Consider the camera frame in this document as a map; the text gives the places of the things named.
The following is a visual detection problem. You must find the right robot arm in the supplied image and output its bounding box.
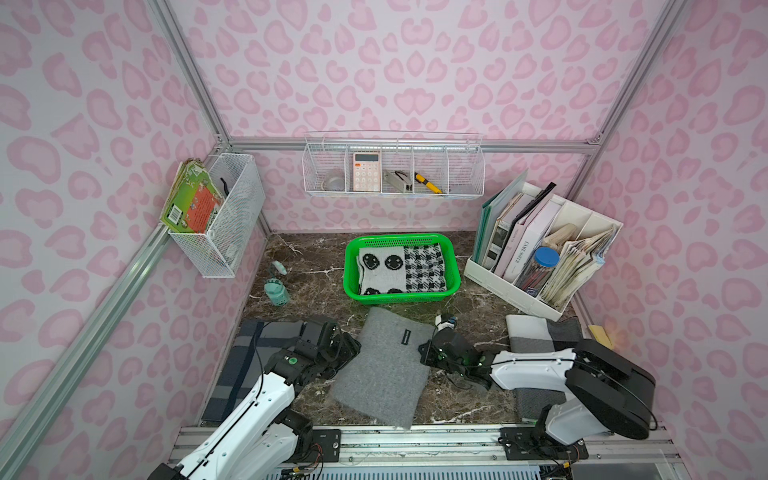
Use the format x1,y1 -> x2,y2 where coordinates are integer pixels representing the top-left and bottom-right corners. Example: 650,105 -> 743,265
418,327 -> 658,447

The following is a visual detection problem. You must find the dark blue plaid scarf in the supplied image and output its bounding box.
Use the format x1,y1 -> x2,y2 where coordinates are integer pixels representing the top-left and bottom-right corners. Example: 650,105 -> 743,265
202,318 -> 322,424

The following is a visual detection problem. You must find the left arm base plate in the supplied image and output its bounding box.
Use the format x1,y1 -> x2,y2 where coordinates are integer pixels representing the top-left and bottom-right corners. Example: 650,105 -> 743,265
286,428 -> 342,463

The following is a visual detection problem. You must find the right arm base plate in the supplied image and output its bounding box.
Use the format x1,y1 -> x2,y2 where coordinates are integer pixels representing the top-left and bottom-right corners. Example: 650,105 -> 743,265
498,427 -> 589,463

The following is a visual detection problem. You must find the grey fuzzy scarf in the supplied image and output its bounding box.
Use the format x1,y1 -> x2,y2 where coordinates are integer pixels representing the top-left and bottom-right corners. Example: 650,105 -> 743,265
330,307 -> 433,429

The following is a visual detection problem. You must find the pink white calculator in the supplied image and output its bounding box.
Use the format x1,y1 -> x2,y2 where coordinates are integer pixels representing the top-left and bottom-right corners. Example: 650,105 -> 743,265
352,151 -> 382,193

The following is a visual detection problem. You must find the black white smiley scarf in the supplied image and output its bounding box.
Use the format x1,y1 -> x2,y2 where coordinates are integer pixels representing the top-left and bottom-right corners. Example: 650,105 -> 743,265
357,244 -> 447,295

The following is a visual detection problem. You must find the grey black checked scarf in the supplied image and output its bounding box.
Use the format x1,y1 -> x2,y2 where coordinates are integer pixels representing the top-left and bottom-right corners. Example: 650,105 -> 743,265
505,315 -> 583,423

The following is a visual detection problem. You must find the yellow sticky note pad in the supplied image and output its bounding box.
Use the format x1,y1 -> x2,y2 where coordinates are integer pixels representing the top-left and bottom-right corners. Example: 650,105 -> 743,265
588,325 -> 614,350

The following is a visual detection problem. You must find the silver stapler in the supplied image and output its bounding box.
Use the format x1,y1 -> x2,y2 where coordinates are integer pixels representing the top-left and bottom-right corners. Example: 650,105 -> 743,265
384,170 -> 413,193

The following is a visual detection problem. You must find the white wire side basket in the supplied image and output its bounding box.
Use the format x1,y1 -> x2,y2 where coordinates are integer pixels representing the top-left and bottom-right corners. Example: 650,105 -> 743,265
168,152 -> 266,279

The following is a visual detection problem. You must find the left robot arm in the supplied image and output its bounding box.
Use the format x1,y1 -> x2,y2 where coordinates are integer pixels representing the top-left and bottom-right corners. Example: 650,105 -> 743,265
149,317 -> 361,479

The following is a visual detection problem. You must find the white file organizer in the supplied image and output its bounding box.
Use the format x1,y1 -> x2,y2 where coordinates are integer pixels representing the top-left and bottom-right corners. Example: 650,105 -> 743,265
464,175 -> 622,320

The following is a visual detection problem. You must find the green plastic basket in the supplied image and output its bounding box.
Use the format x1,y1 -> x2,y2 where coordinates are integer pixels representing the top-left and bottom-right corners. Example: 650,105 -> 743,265
343,233 -> 461,305

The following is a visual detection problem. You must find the green binder folder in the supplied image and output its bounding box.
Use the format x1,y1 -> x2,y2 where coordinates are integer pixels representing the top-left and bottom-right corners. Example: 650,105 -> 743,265
471,170 -> 528,264

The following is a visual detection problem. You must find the white wire wall shelf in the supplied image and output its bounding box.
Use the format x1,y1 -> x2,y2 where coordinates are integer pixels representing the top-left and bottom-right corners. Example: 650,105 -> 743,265
301,131 -> 485,199

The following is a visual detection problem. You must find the pink white book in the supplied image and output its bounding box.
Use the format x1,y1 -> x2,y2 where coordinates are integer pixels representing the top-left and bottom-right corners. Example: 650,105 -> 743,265
494,200 -> 562,283

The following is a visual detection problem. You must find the blue lid pencil jar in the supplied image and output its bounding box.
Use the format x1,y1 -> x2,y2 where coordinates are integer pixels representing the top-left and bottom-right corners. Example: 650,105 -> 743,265
515,247 -> 560,297

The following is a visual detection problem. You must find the green red booklet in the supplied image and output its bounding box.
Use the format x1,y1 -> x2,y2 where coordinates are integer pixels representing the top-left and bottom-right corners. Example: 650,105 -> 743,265
160,158 -> 224,234

